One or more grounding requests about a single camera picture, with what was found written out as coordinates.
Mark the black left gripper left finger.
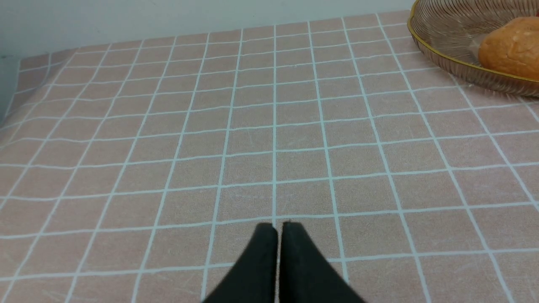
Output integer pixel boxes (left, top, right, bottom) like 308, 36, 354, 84
204, 223, 278, 303

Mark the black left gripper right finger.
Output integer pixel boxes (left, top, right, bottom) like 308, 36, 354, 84
279, 222, 365, 303

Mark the pink checked tablecloth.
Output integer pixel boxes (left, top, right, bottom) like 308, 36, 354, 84
0, 11, 539, 303

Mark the brown potato in basket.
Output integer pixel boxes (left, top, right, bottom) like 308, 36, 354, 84
478, 16, 539, 80

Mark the gold wire basket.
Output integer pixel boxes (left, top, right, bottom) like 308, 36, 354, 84
407, 0, 539, 98

